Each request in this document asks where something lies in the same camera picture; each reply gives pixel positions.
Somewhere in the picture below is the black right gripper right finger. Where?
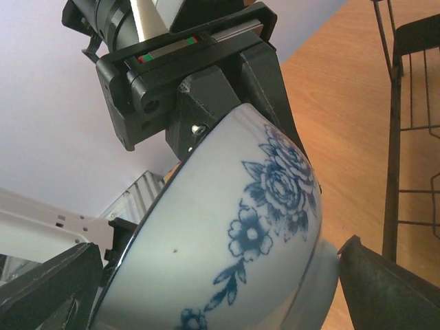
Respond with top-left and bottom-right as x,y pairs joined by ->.
338,235 -> 439,329

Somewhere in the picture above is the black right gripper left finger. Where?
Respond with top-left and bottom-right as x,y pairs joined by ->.
1,243 -> 102,329

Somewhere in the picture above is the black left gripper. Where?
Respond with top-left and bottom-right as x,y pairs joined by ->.
96,2 -> 303,160

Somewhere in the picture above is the black wire dish rack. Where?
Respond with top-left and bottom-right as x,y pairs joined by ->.
373,1 -> 439,261

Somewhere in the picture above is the blue floral white bowl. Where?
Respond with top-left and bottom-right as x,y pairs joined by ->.
91,104 -> 339,329

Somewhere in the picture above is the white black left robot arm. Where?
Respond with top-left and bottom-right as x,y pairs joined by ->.
62,1 -> 303,160

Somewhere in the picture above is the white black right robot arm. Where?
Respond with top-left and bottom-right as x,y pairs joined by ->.
1,190 -> 439,329

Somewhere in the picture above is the aluminium rail frame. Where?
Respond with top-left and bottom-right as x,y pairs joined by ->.
100,171 -> 164,224

